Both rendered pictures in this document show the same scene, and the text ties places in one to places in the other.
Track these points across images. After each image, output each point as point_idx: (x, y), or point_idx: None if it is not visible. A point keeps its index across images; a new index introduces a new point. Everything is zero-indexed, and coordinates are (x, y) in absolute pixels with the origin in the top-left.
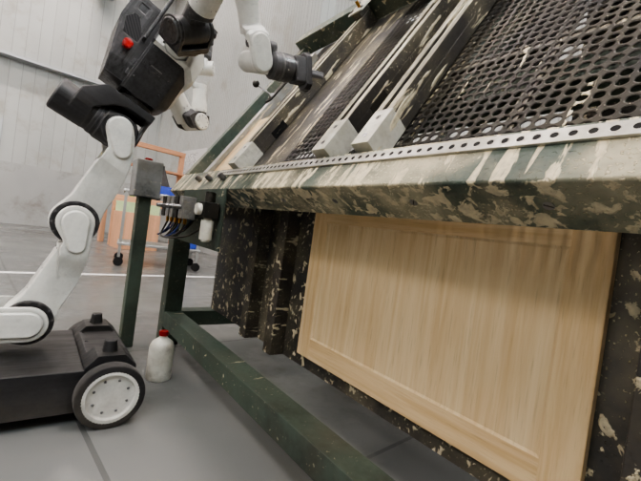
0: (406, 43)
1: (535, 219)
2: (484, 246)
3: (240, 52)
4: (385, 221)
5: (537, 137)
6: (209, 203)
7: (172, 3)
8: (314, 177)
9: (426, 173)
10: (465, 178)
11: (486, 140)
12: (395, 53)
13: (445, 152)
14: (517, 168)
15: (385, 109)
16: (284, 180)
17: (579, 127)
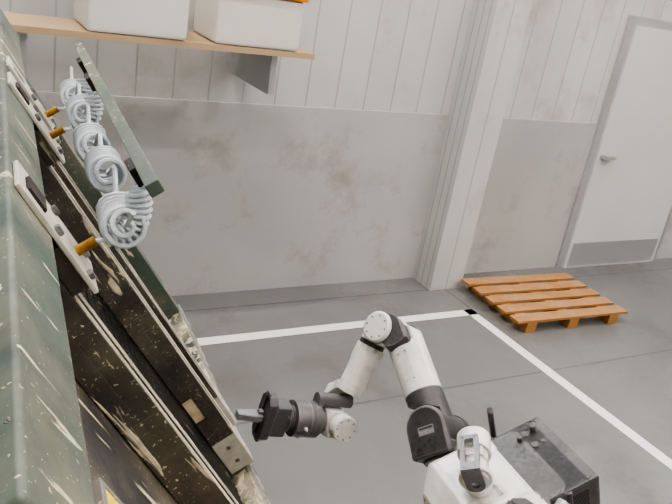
0: (165, 329)
1: None
2: None
3: (355, 421)
4: None
5: (202, 355)
6: None
7: (487, 414)
8: (252, 466)
9: (221, 396)
10: (217, 385)
11: (207, 367)
12: (175, 345)
13: (215, 383)
14: (209, 369)
15: (215, 389)
16: (268, 501)
17: (197, 345)
